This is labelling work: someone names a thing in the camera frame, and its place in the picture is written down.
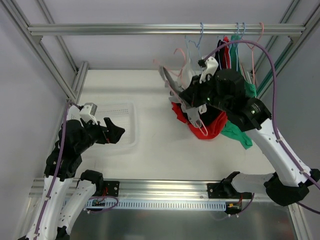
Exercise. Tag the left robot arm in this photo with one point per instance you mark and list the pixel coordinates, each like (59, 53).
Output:
(54, 218)

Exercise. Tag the aluminium frame right posts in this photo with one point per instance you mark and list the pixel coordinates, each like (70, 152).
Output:
(283, 48)

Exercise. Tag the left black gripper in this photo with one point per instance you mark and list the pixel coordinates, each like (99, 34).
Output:
(102, 133)

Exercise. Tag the aluminium frame posts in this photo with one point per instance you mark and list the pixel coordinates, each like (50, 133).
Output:
(20, 21)
(283, 48)

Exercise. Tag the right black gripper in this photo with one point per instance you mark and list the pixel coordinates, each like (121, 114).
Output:
(191, 92)

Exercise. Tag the aluminium frame left posts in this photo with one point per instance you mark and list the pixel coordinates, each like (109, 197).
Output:
(20, 21)

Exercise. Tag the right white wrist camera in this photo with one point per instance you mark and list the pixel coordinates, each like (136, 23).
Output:
(209, 67)

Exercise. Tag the black tank top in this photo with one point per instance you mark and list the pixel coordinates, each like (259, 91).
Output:
(212, 113)

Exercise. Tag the pink hanger with green top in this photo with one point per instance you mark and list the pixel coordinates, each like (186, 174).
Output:
(252, 47)

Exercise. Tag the green tank top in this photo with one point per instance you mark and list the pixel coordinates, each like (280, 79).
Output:
(230, 130)

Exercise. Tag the light blue hanger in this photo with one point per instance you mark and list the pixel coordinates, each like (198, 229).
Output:
(196, 44)

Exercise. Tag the grey tank top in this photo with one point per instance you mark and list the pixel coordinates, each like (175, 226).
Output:
(192, 112)

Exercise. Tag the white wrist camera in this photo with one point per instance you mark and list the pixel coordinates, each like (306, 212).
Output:
(209, 67)
(87, 113)

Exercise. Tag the white tank top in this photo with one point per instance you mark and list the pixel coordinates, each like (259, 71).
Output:
(186, 75)

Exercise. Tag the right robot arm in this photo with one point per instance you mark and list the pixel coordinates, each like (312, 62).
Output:
(225, 90)

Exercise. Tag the red tank top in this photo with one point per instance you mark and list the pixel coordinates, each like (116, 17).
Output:
(214, 129)

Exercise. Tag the white slotted cable duct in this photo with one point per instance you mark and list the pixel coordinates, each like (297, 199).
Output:
(138, 204)

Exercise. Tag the aluminium hanging rail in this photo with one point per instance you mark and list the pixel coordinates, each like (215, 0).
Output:
(106, 29)

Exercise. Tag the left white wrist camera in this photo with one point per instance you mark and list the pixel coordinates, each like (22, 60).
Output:
(87, 113)

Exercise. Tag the white plastic basket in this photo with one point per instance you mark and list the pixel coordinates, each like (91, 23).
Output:
(123, 114)

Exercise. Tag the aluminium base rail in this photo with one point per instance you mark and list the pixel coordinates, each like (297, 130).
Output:
(173, 190)

